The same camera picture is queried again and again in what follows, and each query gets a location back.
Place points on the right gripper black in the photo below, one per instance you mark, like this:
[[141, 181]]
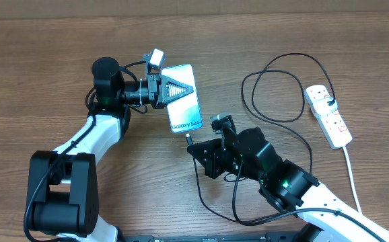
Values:
[[208, 158]]

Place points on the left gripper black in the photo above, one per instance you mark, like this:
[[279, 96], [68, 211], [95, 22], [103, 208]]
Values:
[[155, 81]]

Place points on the blue Galaxy smartphone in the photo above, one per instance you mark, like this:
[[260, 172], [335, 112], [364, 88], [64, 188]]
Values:
[[184, 113]]

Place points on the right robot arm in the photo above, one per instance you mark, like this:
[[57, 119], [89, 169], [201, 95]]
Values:
[[287, 187]]

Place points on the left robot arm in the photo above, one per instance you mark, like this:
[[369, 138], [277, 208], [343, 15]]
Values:
[[62, 198]]

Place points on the white charger adapter plug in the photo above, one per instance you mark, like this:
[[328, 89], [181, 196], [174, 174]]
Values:
[[324, 107]]

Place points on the white power strip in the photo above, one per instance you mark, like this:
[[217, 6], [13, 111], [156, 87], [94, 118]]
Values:
[[332, 125]]

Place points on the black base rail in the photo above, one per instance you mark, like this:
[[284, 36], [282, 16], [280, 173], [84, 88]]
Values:
[[214, 238]]

